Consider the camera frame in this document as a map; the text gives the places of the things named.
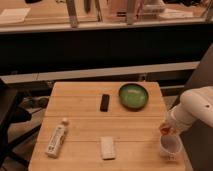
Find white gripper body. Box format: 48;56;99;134
159;105;194;135

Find red pepper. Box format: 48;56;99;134
160;127;170;135

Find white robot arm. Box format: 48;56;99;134
159;86;213;135

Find white ceramic cup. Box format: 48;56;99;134
159;135;183;160

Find dark chair at right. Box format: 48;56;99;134
175;43;213;171

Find green bowl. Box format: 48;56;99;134
119;83;149;110

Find black rectangular block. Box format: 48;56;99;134
100;94;110;112

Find white sponge block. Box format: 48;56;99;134
101;137;116;160

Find wooden table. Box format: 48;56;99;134
29;82;185;171

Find white bottle with label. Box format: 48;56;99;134
45;118;69;158

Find white paper sheet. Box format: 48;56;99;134
0;8;30;24

